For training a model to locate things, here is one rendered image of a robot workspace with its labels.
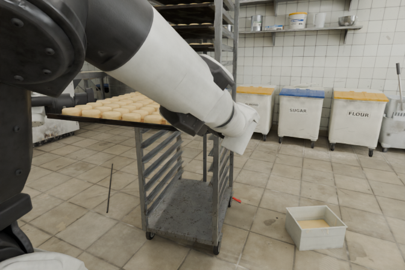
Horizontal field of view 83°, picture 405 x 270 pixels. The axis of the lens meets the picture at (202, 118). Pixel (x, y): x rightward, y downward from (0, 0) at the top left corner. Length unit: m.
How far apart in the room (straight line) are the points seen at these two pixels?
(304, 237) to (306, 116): 1.90
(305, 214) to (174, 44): 1.74
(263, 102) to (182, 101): 3.03
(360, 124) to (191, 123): 3.09
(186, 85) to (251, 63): 3.70
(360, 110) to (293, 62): 1.19
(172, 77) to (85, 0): 0.12
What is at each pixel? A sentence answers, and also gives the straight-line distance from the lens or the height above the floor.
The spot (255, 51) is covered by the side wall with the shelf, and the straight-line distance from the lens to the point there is 3.96.
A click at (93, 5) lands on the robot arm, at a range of 0.22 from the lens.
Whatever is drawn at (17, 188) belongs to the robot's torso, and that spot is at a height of 1.00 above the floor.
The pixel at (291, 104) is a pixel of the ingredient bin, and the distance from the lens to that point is 3.27.
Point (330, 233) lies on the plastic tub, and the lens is 1.79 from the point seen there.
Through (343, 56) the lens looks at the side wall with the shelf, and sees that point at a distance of 3.89.
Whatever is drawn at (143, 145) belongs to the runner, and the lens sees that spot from 1.38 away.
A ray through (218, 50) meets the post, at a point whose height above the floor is 1.20.
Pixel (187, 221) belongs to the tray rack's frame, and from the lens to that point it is 1.63.
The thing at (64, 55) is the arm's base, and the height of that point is 1.17.
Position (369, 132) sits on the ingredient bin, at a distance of 3.41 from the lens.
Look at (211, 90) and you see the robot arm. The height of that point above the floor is 1.13.
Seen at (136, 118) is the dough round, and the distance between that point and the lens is 0.67.
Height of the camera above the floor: 1.17
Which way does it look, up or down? 15 degrees down
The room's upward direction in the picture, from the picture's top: straight up
